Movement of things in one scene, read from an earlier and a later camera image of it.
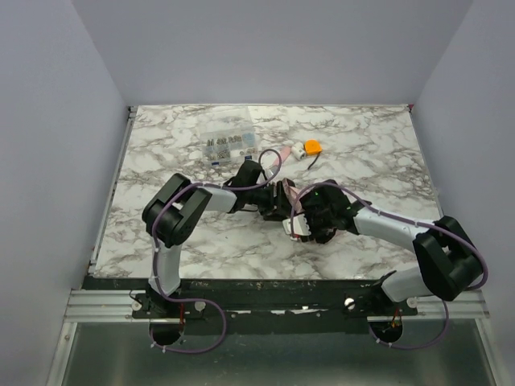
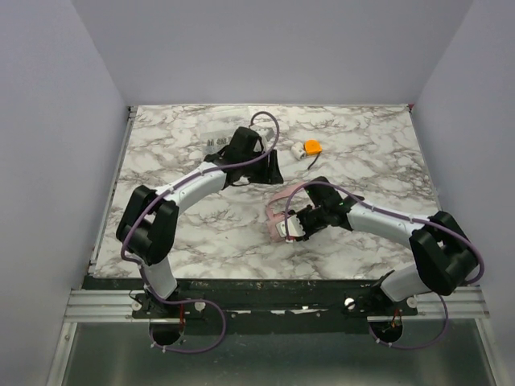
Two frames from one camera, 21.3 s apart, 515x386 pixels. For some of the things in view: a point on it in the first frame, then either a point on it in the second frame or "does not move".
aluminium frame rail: (117, 306) does not move
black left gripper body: (278, 199) to (262, 173)
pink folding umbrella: (293, 190) to (273, 217)
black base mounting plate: (261, 306) does not move
